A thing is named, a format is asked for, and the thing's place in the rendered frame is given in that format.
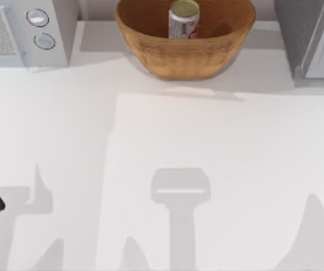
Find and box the small microwave knob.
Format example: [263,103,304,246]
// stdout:
[33,32,56,50]

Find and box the woven wooden basket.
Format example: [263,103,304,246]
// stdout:
[113,0,257,81]

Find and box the large microwave knob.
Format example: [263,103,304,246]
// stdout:
[25,8,50,28]

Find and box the pale microwave oven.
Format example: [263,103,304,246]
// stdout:
[0,0,84,68]

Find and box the red and white can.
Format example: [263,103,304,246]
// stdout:
[167,0,200,40]

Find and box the grey cabinet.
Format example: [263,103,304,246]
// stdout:
[273,0,324,80]

